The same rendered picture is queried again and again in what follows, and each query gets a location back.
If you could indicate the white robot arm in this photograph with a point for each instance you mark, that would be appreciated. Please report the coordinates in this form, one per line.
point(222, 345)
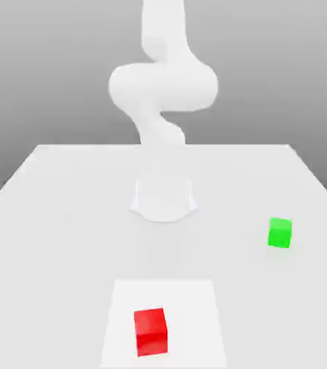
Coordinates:
point(163, 86)

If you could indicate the small green cube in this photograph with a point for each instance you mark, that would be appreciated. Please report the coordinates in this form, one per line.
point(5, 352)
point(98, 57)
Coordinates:
point(279, 233)

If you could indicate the small red cube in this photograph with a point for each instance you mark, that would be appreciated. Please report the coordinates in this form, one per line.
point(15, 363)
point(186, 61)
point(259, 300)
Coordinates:
point(151, 331)

